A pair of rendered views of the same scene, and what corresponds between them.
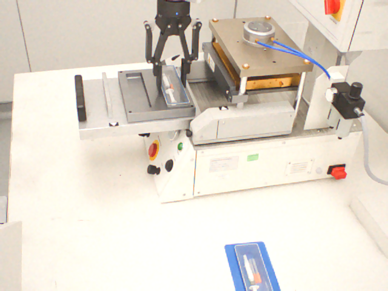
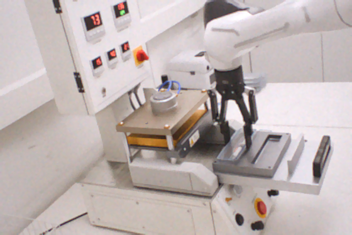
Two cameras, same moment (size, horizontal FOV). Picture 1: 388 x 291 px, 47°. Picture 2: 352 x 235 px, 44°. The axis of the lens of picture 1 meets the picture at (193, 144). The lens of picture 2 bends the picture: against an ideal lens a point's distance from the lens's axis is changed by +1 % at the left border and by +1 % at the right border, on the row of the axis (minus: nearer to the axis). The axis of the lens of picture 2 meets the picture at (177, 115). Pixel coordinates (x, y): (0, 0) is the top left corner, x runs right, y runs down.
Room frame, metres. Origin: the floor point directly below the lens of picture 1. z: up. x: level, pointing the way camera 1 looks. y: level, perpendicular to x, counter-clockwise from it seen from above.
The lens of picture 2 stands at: (1.82, 0.76, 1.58)
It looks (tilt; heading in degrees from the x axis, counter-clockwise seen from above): 23 degrees down; 227
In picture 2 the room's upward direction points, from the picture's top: 11 degrees counter-clockwise
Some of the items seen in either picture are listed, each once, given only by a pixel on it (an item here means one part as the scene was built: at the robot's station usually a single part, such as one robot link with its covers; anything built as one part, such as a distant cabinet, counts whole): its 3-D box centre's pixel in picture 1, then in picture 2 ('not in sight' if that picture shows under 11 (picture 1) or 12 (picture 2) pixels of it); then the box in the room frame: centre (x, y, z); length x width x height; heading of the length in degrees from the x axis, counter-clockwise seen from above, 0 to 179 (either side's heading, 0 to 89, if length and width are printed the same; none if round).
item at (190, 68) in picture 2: not in sight; (196, 68); (0.19, -0.79, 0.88); 0.25 x 0.20 x 0.17; 102
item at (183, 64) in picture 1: (183, 73); (226, 133); (0.98, 0.04, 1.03); 0.03 x 0.01 x 0.07; 16
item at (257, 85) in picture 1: (256, 57); (168, 119); (1.03, -0.14, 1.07); 0.22 x 0.17 x 0.10; 16
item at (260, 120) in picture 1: (239, 122); (212, 131); (0.88, -0.11, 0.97); 0.26 x 0.05 x 0.07; 106
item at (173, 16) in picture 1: (173, 15); (229, 83); (0.98, 0.07, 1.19); 0.08 x 0.08 x 0.09
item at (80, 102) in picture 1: (80, 96); (322, 154); (0.91, 0.29, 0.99); 0.15 x 0.02 x 0.04; 16
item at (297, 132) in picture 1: (259, 100); (166, 159); (1.05, -0.17, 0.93); 0.46 x 0.35 x 0.01; 106
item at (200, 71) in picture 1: (211, 66); (172, 176); (1.15, -0.04, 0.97); 0.25 x 0.05 x 0.07; 106
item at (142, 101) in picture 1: (154, 92); (253, 151); (0.96, 0.11, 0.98); 0.20 x 0.17 x 0.03; 16
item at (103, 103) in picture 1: (136, 97); (269, 156); (0.95, 0.15, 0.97); 0.30 x 0.22 x 0.08; 106
